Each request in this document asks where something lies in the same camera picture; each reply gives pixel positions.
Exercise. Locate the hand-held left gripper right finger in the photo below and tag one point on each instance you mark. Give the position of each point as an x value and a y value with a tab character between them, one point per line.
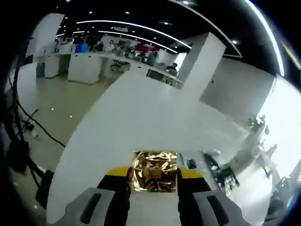
190	200

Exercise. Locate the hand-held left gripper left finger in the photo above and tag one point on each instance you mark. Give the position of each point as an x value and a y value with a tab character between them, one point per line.
113	200

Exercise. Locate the green sachet packet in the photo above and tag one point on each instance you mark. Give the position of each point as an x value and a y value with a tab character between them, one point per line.
216	171

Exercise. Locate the gold foil packet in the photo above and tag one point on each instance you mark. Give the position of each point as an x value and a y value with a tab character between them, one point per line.
152	169

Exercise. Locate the green potted plant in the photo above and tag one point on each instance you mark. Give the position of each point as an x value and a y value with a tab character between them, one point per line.
256	122

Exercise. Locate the long white counter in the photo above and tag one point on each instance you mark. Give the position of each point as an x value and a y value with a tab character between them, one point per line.
80	70

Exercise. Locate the blue bin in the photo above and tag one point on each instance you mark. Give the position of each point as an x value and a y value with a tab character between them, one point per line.
81	47

